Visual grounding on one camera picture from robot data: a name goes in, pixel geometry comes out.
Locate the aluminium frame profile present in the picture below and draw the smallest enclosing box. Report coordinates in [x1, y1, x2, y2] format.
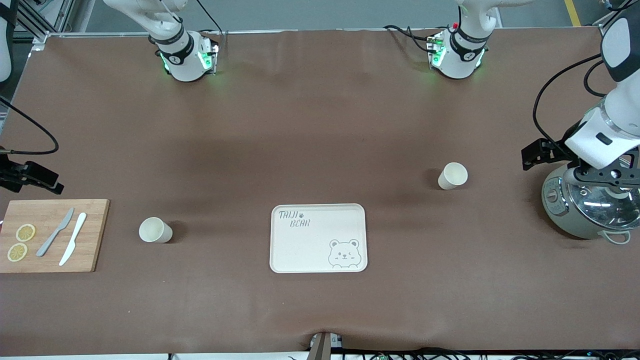
[14, 0, 73, 45]

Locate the glass pot lid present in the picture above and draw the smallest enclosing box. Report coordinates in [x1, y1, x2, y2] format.
[564, 167, 640, 232]

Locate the white plastic knife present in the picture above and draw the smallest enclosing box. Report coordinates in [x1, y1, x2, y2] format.
[59, 212, 88, 267]

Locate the gray plastic knife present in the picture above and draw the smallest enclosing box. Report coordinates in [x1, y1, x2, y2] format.
[36, 207, 75, 258]

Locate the bamboo cutting board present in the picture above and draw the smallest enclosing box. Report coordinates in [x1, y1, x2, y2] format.
[0, 199, 110, 274]

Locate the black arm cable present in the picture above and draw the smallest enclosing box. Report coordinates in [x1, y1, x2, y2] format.
[532, 53, 609, 149]
[0, 96, 60, 156]

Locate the gray green cooking pot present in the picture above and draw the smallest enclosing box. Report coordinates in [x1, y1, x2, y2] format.
[541, 155, 640, 246]

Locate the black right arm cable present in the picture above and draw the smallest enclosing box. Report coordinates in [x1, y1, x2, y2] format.
[0, 96, 60, 156]

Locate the black base cable bundle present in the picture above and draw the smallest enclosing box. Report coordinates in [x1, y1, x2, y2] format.
[383, 24, 437, 54]

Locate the white bear print tray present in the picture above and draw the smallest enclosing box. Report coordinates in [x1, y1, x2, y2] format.
[269, 203, 368, 274]

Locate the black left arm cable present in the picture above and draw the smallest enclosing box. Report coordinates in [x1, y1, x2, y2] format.
[532, 53, 609, 149]

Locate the brown table mat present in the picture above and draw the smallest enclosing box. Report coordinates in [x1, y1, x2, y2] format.
[0, 27, 640, 357]

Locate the white plastic cup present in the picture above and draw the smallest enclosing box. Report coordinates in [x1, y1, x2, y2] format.
[138, 216, 174, 244]
[437, 162, 469, 191]

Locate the thin black base cable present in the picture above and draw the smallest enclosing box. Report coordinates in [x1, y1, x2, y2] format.
[194, 0, 224, 36]

